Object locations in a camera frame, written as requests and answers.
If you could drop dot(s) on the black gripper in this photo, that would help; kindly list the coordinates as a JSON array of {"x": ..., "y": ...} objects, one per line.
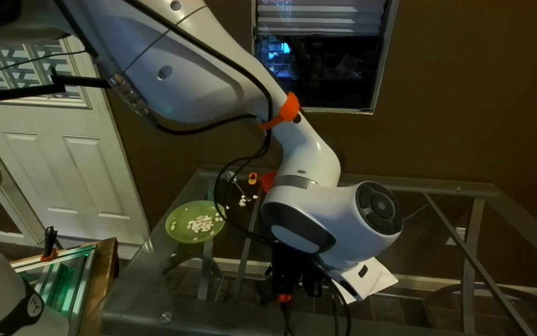
[{"x": 290, "y": 264}]

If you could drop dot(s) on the white panel door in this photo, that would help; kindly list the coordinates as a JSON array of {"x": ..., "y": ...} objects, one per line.
[{"x": 64, "y": 161}]

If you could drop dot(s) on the window with grey frame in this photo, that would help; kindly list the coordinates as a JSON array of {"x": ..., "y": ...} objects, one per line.
[{"x": 318, "y": 56}]

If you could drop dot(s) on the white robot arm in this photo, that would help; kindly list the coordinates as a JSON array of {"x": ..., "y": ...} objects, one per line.
[{"x": 206, "y": 68}]

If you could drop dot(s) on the pile of white beans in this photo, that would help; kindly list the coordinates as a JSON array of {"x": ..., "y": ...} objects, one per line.
[{"x": 202, "y": 224}]

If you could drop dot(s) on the green plastic plate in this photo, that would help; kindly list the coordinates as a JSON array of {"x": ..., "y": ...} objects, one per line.
[{"x": 185, "y": 221}]

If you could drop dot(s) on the black camera stand rod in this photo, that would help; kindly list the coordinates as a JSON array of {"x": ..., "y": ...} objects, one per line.
[{"x": 20, "y": 92}]

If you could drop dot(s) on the black orange clamp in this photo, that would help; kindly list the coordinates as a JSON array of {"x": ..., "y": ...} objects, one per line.
[{"x": 49, "y": 243}]

